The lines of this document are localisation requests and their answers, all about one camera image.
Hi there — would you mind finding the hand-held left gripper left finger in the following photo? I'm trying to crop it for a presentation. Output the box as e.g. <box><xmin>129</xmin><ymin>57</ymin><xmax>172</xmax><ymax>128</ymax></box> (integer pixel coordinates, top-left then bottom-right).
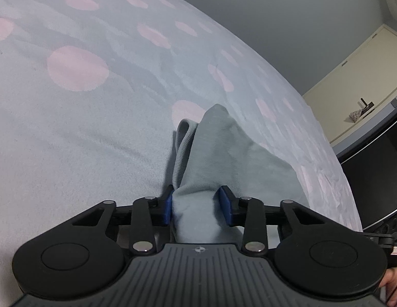
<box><xmin>54</xmin><ymin>185</ymin><xmax>173</xmax><ymax>255</ymax></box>

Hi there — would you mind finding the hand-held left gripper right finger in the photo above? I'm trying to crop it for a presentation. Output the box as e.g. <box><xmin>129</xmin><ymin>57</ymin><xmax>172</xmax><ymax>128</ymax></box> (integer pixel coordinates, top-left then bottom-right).
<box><xmin>218</xmin><ymin>185</ymin><xmax>344</xmax><ymax>254</ymax></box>

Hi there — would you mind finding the grey garment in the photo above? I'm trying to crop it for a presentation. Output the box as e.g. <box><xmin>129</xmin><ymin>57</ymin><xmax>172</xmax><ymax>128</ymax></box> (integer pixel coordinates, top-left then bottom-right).
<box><xmin>171</xmin><ymin>103</ymin><xmax>311</xmax><ymax>244</ymax></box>

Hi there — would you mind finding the person's right hand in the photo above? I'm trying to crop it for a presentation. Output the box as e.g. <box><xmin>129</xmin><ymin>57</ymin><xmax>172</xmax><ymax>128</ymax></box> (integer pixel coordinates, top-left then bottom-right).
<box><xmin>379</xmin><ymin>267</ymin><xmax>397</xmax><ymax>306</ymax></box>

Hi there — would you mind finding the black cabinet with grey edge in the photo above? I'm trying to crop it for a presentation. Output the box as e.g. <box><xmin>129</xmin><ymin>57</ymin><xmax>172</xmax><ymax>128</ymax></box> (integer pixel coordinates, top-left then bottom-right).
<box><xmin>332</xmin><ymin>101</ymin><xmax>397</xmax><ymax>231</ymax></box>

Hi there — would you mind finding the bed with pink dotted sheet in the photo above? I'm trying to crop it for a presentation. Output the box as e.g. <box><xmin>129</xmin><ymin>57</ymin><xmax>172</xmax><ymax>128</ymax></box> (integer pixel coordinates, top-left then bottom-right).
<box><xmin>0</xmin><ymin>0</ymin><xmax>362</xmax><ymax>307</ymax></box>

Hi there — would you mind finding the cream cabinet door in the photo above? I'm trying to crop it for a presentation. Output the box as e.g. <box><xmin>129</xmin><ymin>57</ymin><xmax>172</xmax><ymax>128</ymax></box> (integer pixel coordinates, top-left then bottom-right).
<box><xmin>302</xmin><ymin>24</ymin><xmax>397</xmax><ymax>148</ymax></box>

